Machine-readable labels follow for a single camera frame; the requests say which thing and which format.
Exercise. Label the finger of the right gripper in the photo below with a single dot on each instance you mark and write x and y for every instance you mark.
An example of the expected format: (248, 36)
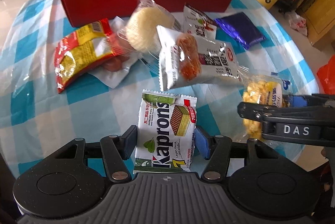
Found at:
(298, 101)
(250, 111)

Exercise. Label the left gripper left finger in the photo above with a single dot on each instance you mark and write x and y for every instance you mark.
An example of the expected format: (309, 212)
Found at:
(115, 150)

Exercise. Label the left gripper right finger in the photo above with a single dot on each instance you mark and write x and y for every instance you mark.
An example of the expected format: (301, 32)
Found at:
(216, 150)

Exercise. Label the yellow egg crisp packet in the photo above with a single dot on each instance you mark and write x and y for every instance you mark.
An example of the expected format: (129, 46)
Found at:
(263, 88)

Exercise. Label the Kaprons wafer packet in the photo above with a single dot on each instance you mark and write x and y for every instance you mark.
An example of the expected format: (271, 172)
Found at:
(165, 133)

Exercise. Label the vacuum packed sausages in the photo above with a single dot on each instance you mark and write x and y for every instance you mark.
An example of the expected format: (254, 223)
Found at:
(114, 70)

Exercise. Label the white spicy strips packet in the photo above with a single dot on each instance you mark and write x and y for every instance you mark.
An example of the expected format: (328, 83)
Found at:
(187, 59)

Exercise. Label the purple foil packet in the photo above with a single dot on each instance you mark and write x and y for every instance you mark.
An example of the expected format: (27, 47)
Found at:
(239, 27)

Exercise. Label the small white red snack packet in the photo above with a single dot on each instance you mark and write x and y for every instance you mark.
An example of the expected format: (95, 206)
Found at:
(196, 22)

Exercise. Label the yellow red Trolli packet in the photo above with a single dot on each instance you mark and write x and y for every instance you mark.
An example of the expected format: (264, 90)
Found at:
(77, 53)

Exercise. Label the round white cake packet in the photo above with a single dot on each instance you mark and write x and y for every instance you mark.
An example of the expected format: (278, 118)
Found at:
(140, 31)

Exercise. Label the orange plastic bag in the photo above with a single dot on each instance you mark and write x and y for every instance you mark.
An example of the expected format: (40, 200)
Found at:
(326, 75)

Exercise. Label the blue checkered tablecloth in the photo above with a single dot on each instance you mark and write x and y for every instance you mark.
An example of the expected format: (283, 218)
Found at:
(36, 119)

